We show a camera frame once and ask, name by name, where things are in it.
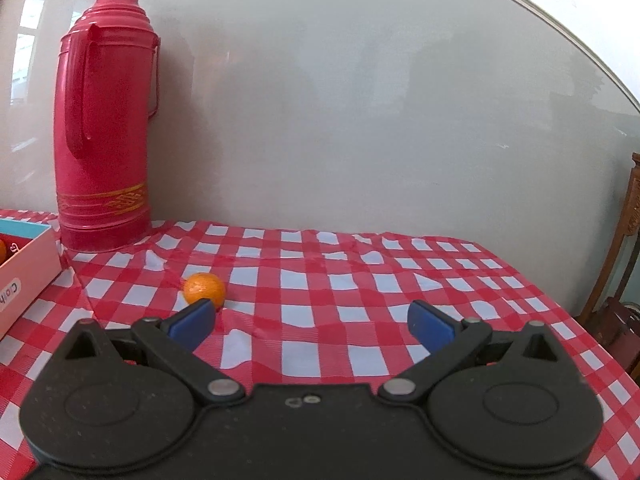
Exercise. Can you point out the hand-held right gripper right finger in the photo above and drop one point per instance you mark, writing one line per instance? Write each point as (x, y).
(430, 327)

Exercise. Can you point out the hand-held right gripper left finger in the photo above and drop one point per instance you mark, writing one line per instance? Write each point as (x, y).
(192, 322)

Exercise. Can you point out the orange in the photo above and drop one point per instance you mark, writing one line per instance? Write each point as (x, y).
(202, 287)
(2, 251)

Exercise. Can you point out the colourful cardboard box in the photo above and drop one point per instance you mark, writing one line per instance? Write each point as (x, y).
(30, 270)

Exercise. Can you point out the red white checkered tablecloth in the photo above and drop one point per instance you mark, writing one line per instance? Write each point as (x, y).
(350, 310)

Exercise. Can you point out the wooden chair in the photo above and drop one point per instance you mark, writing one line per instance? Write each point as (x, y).
(622, 310)

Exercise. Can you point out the red thermos flask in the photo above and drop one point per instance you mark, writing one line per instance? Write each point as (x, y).
(107, 125)

